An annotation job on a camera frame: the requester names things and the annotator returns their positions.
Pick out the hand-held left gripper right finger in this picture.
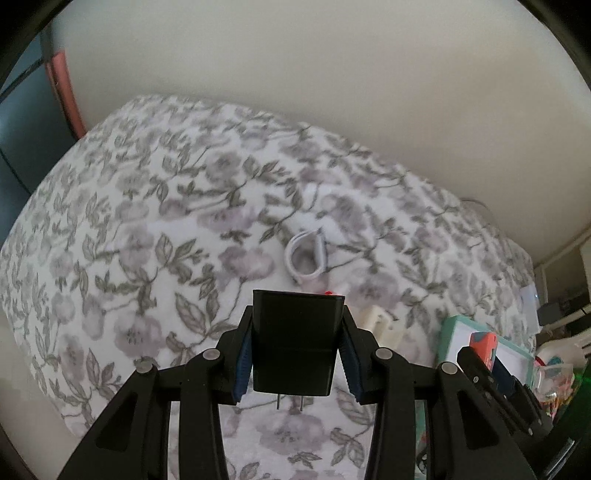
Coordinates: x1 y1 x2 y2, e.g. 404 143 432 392
339 308 539 480

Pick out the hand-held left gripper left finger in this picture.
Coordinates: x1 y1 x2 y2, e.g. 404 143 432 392
58 307 254 480

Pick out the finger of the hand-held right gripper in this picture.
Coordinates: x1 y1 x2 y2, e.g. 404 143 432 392
456 345 544 435
491 359 556 418

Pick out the orange plastic toy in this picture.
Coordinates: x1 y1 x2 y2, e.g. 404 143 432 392
468 331 498 371

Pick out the teal cardboard box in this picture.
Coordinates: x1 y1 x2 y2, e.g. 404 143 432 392
414 316 537 480

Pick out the black charger adapter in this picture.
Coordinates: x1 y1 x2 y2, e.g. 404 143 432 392
252 289 347 411

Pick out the white electronic device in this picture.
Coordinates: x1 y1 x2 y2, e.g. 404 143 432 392
521 285 540 334

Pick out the small black box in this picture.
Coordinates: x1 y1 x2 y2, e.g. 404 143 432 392
539 300 566 325

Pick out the white coiled band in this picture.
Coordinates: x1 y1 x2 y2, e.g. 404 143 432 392
284 228 329 283

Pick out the floral blanket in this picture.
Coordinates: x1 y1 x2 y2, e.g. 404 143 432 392
0 95 537 480

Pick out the dark wardrobe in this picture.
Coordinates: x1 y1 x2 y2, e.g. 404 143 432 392
0 28 80 200

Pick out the pink pole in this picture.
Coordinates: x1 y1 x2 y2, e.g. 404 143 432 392
45 50 87 140

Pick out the thin grey cable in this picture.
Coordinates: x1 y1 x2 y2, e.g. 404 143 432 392
461 198 492 219

